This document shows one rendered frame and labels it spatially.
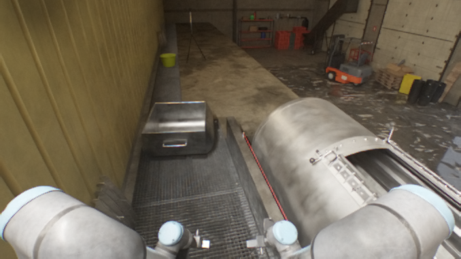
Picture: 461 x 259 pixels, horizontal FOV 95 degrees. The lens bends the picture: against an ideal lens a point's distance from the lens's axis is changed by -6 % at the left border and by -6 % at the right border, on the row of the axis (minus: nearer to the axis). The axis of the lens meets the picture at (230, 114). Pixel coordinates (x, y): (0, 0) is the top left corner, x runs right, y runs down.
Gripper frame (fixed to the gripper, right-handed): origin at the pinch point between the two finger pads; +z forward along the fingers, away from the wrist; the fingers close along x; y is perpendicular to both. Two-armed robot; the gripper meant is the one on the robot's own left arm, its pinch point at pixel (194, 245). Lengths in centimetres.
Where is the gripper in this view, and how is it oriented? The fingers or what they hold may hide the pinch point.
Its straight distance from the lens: 131.7
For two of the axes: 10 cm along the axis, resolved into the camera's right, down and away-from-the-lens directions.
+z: 1.6, 6.1, 7.8
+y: 1.0, -7.9, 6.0
